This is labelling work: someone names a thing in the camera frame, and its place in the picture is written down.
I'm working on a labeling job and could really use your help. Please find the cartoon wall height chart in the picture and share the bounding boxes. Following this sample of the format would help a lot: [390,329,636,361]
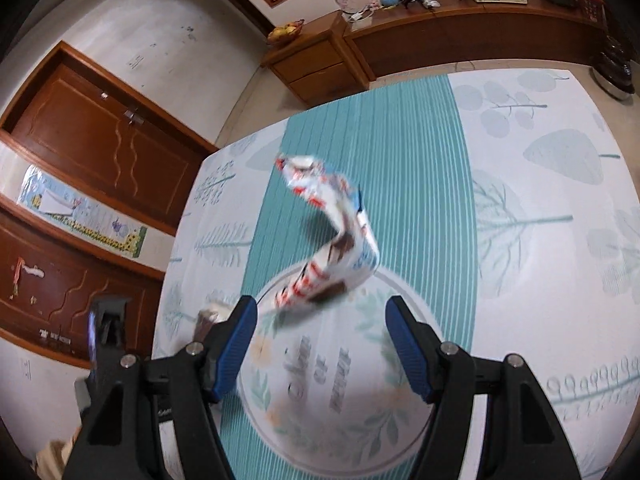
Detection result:
[17,165,148,259]

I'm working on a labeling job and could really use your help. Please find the red basket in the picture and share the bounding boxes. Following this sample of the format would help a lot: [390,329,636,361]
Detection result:
[577,0,606,27]

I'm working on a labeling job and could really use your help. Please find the white teal patterned tablecloth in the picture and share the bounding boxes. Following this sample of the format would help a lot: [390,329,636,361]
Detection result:
[153,68,639,479]

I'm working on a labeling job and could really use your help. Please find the brown wooden door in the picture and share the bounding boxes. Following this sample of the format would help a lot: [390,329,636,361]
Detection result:
[1,41,216,234]

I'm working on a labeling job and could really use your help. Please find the small wooden side cabinet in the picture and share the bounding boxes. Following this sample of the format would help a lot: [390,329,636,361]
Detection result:
[260,11,370,107]

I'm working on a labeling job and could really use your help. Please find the long wooden tv cabinet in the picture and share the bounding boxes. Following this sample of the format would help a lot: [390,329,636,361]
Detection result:
[345,0,606,80]

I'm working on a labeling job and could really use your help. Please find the white red wrapper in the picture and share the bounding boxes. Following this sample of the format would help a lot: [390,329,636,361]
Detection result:
[273,155,380,312]

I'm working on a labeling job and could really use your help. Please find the black pot on floor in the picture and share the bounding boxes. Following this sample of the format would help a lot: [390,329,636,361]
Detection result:
[590,36,636,102]

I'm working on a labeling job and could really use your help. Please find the golden fruit bowl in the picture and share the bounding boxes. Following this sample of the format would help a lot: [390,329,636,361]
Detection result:
[267,20,305,48]

